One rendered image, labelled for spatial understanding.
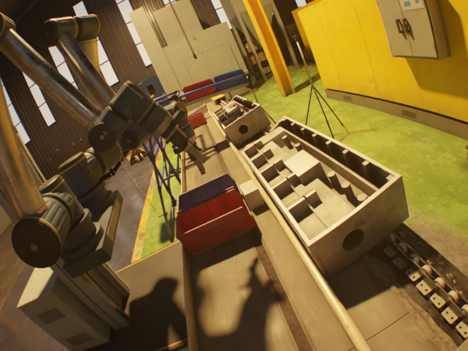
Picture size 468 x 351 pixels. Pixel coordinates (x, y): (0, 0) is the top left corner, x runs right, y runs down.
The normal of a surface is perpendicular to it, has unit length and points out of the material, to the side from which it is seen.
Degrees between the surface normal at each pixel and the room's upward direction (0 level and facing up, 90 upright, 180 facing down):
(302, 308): 0
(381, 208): 90
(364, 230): 90
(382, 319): 0
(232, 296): 0
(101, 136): 90
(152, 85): 90
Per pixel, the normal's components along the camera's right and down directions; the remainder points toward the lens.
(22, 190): 0.77, 0.07
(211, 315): -0.37, -0.82
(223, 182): 0.17, 0.35
